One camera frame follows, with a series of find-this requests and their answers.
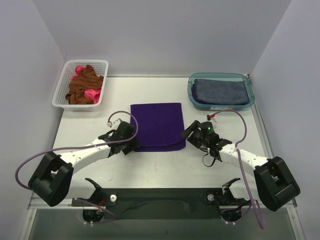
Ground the purple towel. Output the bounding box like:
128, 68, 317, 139
191, 84, 196, 102
130, 102, 186, 153

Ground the grey towel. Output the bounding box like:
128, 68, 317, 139
194, 78, 250, 106

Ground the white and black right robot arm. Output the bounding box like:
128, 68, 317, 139
181, 120, 301, 212

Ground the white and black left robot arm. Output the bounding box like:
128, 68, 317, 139
28, 119, 140, 207

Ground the teal plastic bin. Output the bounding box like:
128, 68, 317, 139
187, 72, 255, 111

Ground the pink red cloth in basket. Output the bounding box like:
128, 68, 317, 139
71, 65, 103, 105

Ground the brown cloth in basket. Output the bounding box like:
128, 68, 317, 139
65, 64, 105, 105

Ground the white plastic laundry basket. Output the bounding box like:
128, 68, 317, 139
52, 59, 109, 112

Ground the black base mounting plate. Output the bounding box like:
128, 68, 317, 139
71, 187, 251, 221

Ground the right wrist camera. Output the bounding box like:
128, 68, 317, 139
198, 121, 215, 136

